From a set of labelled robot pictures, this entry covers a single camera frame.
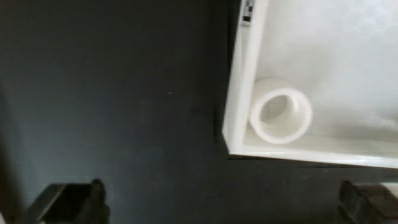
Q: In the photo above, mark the white square tabletop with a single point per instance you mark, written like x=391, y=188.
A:
x=311, y=107

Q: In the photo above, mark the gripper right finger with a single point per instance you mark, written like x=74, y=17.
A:
x=368, y=203

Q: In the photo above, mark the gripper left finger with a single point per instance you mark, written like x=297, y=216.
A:
x=69, y=204

